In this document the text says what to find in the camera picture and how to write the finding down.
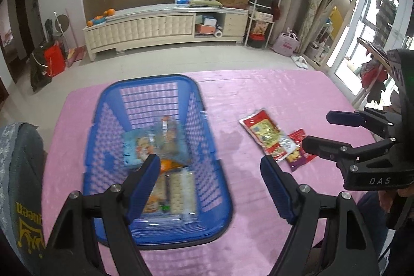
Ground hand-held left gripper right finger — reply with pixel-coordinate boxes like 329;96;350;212
260;155;379;276

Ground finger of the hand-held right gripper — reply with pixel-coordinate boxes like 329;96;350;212
326;107;399;138
302;135;387;168

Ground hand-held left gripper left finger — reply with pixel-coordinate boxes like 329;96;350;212
45;154;161;276

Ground purple and red snack packet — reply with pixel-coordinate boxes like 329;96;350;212
285;129;319;173

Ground long orange snack packet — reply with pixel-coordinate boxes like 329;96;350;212
159;158;183;174

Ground cream cracker packet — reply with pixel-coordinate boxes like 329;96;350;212
167;168;198;225

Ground light blue snack packet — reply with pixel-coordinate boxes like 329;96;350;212
122;130;156;169

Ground clear orange and white packet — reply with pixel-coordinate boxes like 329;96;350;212
154;116;189;164

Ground red and yellow snack packet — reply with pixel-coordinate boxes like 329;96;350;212
239;108;296;164

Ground blue plastic basket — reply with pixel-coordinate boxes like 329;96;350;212
82;74;234;251

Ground person's right hand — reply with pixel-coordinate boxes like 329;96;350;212
378;190;394;210

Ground hanging clothes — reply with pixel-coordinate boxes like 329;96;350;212
357;61;393;103

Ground white slippers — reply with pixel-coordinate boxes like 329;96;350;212
291;55;309;70

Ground pink quilted cloth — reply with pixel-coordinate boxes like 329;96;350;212
42;69;382;276

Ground pink bag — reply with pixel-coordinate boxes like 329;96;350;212
272;30;301;56

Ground arched mirror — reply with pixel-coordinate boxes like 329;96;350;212
314;0;360;66

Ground grey printed cushion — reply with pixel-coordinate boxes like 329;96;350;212
0;122;49;270

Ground white metal rack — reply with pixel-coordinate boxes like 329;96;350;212
243;0;285;48

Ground pink dustpan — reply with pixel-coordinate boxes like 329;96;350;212
66;46;85;66

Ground red bag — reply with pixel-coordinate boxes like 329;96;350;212
43;41;67;78

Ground dark bag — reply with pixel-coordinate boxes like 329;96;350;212
30;43;52;92

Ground cream tufted cabinet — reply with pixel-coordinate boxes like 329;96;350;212
82;4;250;61

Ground boxes in cabinet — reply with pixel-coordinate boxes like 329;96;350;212
196;16;217;35

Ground blue and orange toy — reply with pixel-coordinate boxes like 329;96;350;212
86;16;107;27

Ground mop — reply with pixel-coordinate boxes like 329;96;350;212
53;11;70;50

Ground green folded cloth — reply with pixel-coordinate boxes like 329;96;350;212
189;0;223;8

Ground small round brown wall disc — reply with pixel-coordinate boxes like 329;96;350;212
53;13;69;32

